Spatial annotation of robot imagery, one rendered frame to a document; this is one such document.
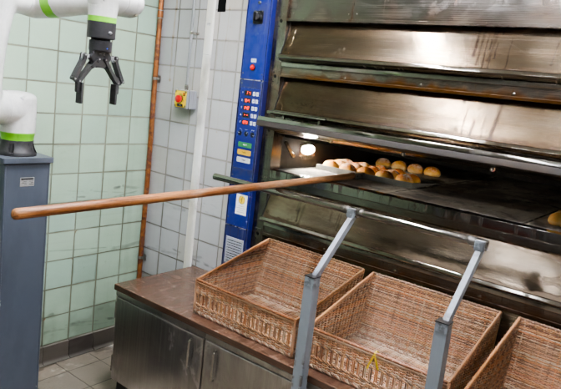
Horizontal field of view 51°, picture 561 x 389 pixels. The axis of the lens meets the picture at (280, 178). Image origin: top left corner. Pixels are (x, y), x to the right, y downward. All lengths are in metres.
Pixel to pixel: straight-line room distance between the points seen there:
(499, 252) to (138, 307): 1.58
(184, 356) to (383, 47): 1.56
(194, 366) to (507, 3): 1.89
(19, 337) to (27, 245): 0.39
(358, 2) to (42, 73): 1.53
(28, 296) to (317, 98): 1.49
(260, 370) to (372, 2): 1.57
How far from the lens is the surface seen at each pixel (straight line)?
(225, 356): 2.48
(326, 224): 2.69
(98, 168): 3.32
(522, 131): 2.32
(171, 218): 3.40
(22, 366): 2.76
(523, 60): 2.33
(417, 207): 2.47
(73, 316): 3.49
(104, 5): 2.06
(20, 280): 2.60
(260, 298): 2.83
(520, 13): 2.38
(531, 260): 2.37
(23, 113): 2.47
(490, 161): 2.20
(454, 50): 2.43
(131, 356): 2.94
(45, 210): 1.68
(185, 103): 3.18
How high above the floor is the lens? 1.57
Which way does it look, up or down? 9 degrees down
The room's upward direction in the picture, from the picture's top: 7 degrees clockwise
